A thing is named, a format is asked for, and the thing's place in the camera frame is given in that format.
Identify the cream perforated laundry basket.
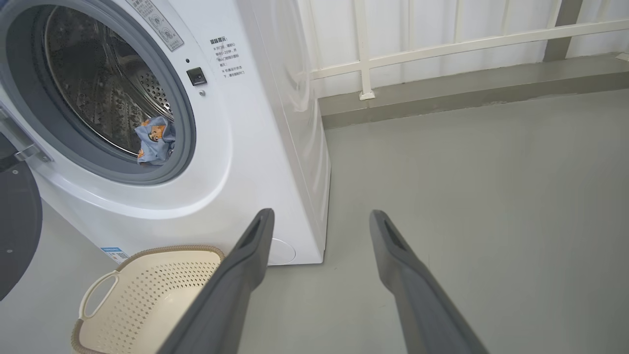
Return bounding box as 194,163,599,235
71,245,227,354

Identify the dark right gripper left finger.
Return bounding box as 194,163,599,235
157,208,275,354

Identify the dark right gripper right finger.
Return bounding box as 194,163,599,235
370,210,489,354

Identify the blue dog-print garment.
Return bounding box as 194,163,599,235
134,116,176,165

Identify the steel washer drum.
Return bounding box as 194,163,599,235
44,5,173,159

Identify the black round glass washer door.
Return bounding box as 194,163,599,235
0,108,52,301

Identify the white metal railing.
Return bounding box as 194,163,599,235
295,0,629,101

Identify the blue energy label sticker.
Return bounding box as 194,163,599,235
101,247,129,264

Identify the grey rubber door gasket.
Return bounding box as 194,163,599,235
0,0,197,185

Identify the round white filter cover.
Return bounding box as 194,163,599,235
268,238,297,265

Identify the white front-load washing machine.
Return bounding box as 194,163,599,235
0,0,331,266

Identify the grey warning label sticker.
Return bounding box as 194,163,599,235
125,0,185,52

